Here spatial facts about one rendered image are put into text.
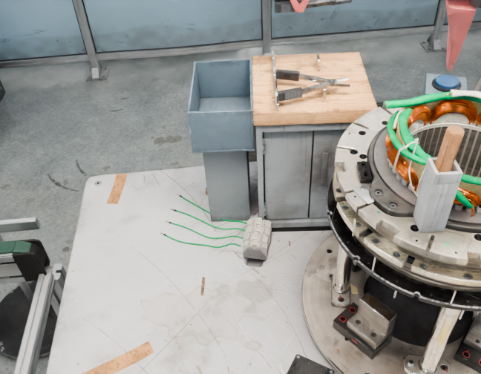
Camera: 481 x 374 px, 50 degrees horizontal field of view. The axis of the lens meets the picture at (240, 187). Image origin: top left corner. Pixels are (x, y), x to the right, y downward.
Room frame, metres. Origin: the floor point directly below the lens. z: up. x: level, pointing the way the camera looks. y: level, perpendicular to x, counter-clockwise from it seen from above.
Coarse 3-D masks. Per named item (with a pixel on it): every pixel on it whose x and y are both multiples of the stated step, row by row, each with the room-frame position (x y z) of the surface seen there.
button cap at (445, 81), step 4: (440, 76) 0.79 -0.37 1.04; (444, 76) 0.79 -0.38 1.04; (448, 76) 0.79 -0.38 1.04; (452, 76) 0.79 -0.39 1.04; (436, 80) 0.78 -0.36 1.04; (440, 80) 0.78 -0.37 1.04; (444, 80) 0.78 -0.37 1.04; (448, 80) 0.78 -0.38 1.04; (452, 80) 0.78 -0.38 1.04; (456, 80) 0.78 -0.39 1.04; (436, 84) 0.78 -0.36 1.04; (440, 84) 0.77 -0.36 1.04; (444, 84) 0.77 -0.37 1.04; (448, 84) 0.77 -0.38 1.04; (452, 84) 0.77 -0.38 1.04; (456, 84) 0.77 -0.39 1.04; (448, 88) 0.76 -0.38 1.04; (452, 88) 0.76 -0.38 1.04
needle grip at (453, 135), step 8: (448, 128) 0.40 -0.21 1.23; (456, 128) 0.40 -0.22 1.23; (448, 136) 0.40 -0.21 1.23; (456, 136) 0.39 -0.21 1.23; (448, 144) 0.40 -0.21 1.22; (456, 144) 0.39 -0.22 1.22; (440, 152) 0.40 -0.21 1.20; (448, 152) 0.39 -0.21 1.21; (456, 152) 0.39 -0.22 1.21; (440, 160) 0.40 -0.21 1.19; (448, 160) 0.39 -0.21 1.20; (440, 168) 0.40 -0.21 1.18; (448, 168) 0.40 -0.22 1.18
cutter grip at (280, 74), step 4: (276, 72) 0.76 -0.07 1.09; (280, 72) 0.76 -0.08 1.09; (284, 72) 0.76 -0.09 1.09; (288, 72) 0.76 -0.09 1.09; (292, 72) 0.76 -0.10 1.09; (296, 72) 0.76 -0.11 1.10; (276, 76) 0.76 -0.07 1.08; (280, 76) 0.76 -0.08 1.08; (284, 76) 0.76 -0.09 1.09; (288, 76) 0.76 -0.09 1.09; (292, 76) 0.75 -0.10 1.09; (296, 76) 0.75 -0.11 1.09; (292, 80) 0.75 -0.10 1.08; (296, 80) 0.75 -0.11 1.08
